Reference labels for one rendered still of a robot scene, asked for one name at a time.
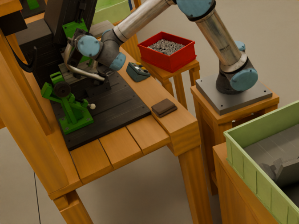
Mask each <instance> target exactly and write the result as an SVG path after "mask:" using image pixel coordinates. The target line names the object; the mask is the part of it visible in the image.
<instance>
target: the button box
mask: <svg viewBox="0 0 299 224"><path fill-rule="evenodd" d="M134 65H136V66H134ZM136 67H138V68H136ZM138 69H139V70H141V71H139V70H138ZM126 72H127V73H128V74H129V75H130V76H131V77H132V78H133V79H134V81H136V82H139V81H141V80H144V79H146V78H148V77H150V75H151V74H150V73H149V72H145V71H144V70H143V69H142V68H141V67H139V65H137V64H136V63H134V64H132V63H131V62H129V64H128V66H127V69H126Z"/></svg>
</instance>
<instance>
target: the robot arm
mask: <svg viewBox="0 0 299 224"><path fill-rule="evenodd" d="M176 4H177V5H178V7H179V9H180V10H181V11H182V12H183V13H184V14H185V15H186V17H187V18H188V20H189V21H191V22H195V23H196V24H197V26H198V27H199V29H200V30H201V32H202V33H203V35H204V37H205V38H206V40H207V41H208V43H209V44H210V46H211V47H212V49H213V50H214V52H215V54H216V55H217V57H218V58H219V74H218V77H217V79H216V89H217V90H218V91H219V92H221V93H223V94H227V95H236V94H240V93H242V92H243V91H245V90H248V89H250V88H251V87H253V86H254V85H255V84H256V82H257V80H258V74H257V71H256V69H255V68H254V66H253V65H252V63H251V61H250V60H249V58H248V56H247V55H246V53H245V49H246V48H245V44H244V43H243V42H241V41H235V40H233V38H232V37H231V35H230V33H229V32H228V30H227V28H226V27H225V25H224V23H223V21H222V20H221V18H220V16H219V14H218V13H217V11H216V10H215V7H216V1H215V0H146V1H145V2H144V3H143V4H142V5H140V6H139V7H138V8H137V9H135V10H134V11H133V12H132V13H131V14H129V15H128V16H127V17H126V18H125V19H124V20H122V21H121V22H120V23H119V24H117V25H116V26H115V27H114V28H113V29H108V30H105V31H104V32H103V34H102V37H101V42H100V41H99V40H97V39H96V38H95V37H93V35H92V34H91V33H89V32H87V31H85V30H83V29H80V28H76V30H75V33H74V35H73V37H72V39H71V40H68V41H67V43H69V44H70V45H71V46H73V47H74V49H73V51H72V53H71V55H70V57H69V58H68V60H67V64H68V65H70V66H73V67H75V68H76V67H77V66H78V64H79V62H80V60H81V59H82V57H83V56H87V57H89V58H91V59H93V60H95V61H97V62H99V63H101V64H103V65H105V66H107V67H109V68H111V69H113V70H116V71H119V70H120V69H121V68H122V67H123V65H124V63H125V60H126V56H125V55H124V54H123V53H122V52H119V46H121V45H122V44H123V43H124V42H126V41H127V40H128V39H129V38H130V37H132V36H133V35H134V34H136V33H137V32H138V31H140V30H141V29H142V28H143V27H145V26H146V25H147V24H148V23H149V22H151V21H152V20H153V19H155V18H156V17H157V16H158V15H160V14H161V13H162V12H163V11H165V10H166V9H167V8H168V7H170V6H171V5H176Z"/></svg>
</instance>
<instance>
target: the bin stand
mask: <svg viewBox="0 0 299 224"><path fill-rule="evenodd" d="M141 62H142V65H143V66H144V67H145V69H146V70H148V72H149V73H150V74H151V76H152V77H153V78H154V79H155V78H156V79H158V80H159V81H160V82H161V84H162V87H163V88H164V89H166V90H167V91H168V92H169V93H170V94H171V95H172V96H173V97H174V92H173V88H172V84H171V82H170V81H169V78H171V77H173V78H174V85H175V89H176V94H177V99H178V102H179V103H180V104H181V105H182V106H183V107H184V108H185V109H186V110H188V109H187V104H186V97H185V92H184V87H183V81H182V75H181V73H182V72H184V71H187V70H189V74H190V82H191V86H195V85H196V83H195V80H198V79H200V74H199V70H200V65H199V61H197V60H196V59H195V60H193V61H191V62H190V63H188V64H187V65H185V66H184V67H182V68H180V69H179V70H177V71H176V72H174V73H170V72H168V71H166V70H163V69H161V68H158V67H156V66H154V65H151V64H149V63H147V62H144V61H142V59H141Z"/></svg>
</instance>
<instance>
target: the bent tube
mask: <svg viewBox="0 0 299 224"><path fill-rule="evenodd" d="M67 38H68V39H69V40H71V38H70V37H67ZM72 48H73V46H71V45H70V44H69V43H68V44H67V47H66V49H65V52H64V62H65V65H66V67H67V68H68V69H69V70H70V71H71V72H73V73H75V74H78V75H81V76H85V77H88V78H91V79H94V80H98V81H101V82H104V79H105V77H104V76H100V75H97V74H94V73H91V72H88V71H84V70H81V69H78V68H75V67H73V66H70V65H68V64H67V60H68V58H69V57H70V53H71V50H72Z"/></svg>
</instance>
